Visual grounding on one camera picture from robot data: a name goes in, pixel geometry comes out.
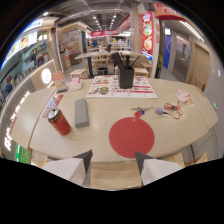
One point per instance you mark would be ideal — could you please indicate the wooden stool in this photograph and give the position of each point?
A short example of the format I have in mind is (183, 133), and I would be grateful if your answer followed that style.
(78, 73)

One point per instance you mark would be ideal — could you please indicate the wooden dining table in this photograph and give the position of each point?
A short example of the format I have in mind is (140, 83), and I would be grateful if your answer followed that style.
(100, 56)

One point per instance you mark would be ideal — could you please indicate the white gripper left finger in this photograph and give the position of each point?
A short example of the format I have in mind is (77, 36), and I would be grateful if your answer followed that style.
(68, 168)

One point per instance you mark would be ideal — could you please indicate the white tissue packet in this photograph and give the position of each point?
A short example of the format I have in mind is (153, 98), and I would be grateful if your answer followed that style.
(75, 84)

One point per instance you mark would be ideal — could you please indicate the printed menu placemat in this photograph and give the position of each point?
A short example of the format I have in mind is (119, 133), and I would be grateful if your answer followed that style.
(110, 87)

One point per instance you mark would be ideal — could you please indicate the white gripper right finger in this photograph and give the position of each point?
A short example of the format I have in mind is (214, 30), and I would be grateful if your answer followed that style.
(156, 170)

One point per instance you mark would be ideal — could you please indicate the grey rectangular case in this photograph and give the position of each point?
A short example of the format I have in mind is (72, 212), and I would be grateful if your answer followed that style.
(81, 112)

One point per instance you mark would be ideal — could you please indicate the red hanging banner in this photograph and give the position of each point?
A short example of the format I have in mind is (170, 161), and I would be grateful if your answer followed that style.
(104, 33)

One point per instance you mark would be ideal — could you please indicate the orange table sign stand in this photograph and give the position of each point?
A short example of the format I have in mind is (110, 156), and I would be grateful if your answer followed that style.
(59, 81)

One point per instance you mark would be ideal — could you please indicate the clear plastic packet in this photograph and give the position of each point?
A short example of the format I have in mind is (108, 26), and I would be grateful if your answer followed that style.
(184, 96)

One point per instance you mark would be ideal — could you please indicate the red drink can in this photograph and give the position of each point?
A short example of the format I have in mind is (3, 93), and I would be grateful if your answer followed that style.
(59, 121)

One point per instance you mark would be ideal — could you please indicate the bunch of keys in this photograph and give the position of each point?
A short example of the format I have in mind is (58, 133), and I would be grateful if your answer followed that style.
(141, 110)

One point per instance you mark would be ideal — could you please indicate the red leaflet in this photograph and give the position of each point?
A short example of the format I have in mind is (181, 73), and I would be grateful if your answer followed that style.
(51, 105)

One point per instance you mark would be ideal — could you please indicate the round red silicone mat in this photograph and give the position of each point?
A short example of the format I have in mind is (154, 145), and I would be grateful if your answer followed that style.
(131, 136)

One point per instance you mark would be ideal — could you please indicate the black utensil holder box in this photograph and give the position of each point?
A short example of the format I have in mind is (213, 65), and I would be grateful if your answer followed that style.
(126, 76)

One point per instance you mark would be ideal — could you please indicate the red food poster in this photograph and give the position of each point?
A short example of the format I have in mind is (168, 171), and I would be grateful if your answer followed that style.
(147, 35)

